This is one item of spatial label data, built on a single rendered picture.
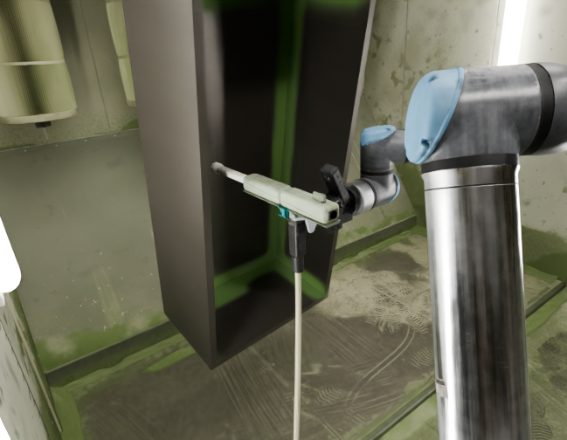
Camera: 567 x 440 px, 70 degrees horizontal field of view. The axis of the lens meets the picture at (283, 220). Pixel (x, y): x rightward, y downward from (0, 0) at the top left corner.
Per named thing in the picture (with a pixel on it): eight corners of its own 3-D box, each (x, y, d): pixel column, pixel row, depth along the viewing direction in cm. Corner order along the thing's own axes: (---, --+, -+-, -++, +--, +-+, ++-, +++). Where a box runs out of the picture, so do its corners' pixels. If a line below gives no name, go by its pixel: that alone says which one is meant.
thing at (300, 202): (339, 286, 94) (342, 195, 85) (325, 294, 91) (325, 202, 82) (228, 223, 129) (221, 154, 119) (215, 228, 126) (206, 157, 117)
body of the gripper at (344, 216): (326, 235, 99) (358, 222, 106) (328, 202, 96) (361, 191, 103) (305, 224, 105) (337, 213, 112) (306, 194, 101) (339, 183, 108)
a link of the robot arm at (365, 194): (375, 184, 104) (348, 175, 111) (363, 189, 102) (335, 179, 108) (372, 216, 108) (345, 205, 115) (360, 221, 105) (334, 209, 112)
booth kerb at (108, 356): (52, 394, 191) (44, 374, 186) (52, 392, 193) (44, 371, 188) (416, 229, 329) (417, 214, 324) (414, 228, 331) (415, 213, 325)
